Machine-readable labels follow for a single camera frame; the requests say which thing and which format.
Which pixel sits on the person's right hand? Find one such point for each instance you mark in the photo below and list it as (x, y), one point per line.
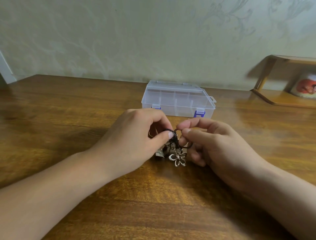
(224, 148)

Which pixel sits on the person's left hand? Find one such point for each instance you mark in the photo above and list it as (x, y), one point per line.
(128, 143)

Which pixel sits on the clear plastic organizer box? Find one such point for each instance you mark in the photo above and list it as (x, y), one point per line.
(177, 99)

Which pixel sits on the person's left forearm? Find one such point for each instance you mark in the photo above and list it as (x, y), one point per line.
(44, 202)

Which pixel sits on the wooden shelf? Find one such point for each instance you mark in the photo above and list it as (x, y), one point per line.
(286, 97)

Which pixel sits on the white printed mug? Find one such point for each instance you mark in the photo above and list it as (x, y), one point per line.
(306, 86)

